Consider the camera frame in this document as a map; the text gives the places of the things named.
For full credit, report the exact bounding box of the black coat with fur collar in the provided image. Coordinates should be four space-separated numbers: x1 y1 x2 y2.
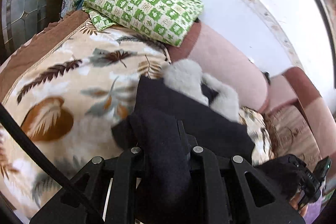
112 59 254 203

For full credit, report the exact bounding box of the person right hand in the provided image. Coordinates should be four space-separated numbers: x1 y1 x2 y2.
289 193 309 217

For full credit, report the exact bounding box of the pink maroon cushion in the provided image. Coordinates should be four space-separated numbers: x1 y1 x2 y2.
264 67 335 169

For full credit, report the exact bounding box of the beige leaf pattern blanket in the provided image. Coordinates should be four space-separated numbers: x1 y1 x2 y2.
0 9 276 219

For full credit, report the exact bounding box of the pink bolster pillow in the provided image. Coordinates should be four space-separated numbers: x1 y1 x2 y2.
167 22 269 113

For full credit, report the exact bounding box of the green white checkered folded quilt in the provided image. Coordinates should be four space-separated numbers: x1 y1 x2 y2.
82 0 203 47

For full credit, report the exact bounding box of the black cable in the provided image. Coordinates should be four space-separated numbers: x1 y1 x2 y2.
0 103 77 193

